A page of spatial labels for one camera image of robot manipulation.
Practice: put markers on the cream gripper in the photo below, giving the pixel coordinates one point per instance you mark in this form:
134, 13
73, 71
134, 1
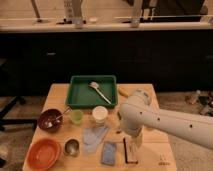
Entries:
138, 140

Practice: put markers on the blue sponge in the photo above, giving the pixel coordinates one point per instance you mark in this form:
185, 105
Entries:
108, 156

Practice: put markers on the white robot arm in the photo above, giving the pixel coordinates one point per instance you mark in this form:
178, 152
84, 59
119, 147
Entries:
136, 111

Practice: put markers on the black whiteboard eraser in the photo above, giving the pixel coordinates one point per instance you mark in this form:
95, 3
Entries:
130, 151

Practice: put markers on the light blue folded cloth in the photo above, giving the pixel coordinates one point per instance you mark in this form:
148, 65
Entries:
92, 137

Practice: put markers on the white paper cup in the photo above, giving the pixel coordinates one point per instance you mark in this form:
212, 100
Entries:
100, 114

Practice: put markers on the yellow banana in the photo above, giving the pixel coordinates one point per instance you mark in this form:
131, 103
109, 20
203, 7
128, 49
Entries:
123, 93

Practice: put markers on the light green plastic cup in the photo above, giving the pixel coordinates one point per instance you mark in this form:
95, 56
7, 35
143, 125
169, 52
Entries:
76, 117

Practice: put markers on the small steel cup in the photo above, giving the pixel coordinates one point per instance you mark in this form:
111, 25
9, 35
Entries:
71, 148

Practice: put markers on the green plastic tray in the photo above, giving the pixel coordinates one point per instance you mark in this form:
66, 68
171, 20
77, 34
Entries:
81, 96

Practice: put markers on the metal spoon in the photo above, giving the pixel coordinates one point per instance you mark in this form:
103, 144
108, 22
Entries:
50, 124

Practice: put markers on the dark brown bowl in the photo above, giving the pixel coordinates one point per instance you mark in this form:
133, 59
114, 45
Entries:
49, 115

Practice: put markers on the orange plastic bowl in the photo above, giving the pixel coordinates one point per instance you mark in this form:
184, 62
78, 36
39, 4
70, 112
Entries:
43, 154

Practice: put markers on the black office chair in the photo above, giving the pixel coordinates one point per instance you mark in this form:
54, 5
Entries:
11, 104

